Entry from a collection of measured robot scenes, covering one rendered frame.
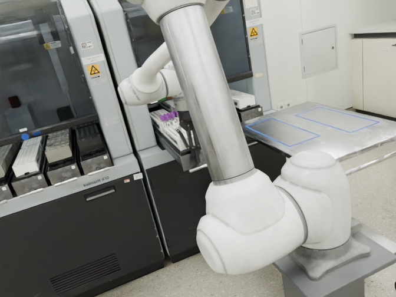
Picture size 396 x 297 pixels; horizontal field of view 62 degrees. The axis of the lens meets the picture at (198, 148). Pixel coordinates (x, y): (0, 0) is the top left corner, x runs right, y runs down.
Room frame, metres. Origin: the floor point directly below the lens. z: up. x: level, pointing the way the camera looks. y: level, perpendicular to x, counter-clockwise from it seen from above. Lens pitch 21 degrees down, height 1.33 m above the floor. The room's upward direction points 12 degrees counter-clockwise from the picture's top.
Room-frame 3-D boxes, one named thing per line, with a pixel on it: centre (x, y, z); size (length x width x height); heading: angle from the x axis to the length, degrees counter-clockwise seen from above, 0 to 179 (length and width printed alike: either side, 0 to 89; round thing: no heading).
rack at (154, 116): (1.78, 0.16, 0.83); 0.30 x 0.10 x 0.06; 17
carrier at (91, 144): (1.58, 0.52, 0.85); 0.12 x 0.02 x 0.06; 107
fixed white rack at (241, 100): (1.92, -0.28, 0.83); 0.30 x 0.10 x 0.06; 17
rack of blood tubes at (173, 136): (1.48, 0.07, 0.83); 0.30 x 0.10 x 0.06; 17
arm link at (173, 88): (1.28, 0.02, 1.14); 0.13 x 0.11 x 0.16; 112
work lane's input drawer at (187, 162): (1.61, 0.11, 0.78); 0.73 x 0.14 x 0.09; 17
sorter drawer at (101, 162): (1.80, 0.58, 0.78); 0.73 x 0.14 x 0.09; 17
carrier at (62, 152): (1.53, 0.66, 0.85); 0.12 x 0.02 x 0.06; 107
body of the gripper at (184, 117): (1.29, 0.01, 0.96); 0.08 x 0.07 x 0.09; 107
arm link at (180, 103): (1.29, 0.01, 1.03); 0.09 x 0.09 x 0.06
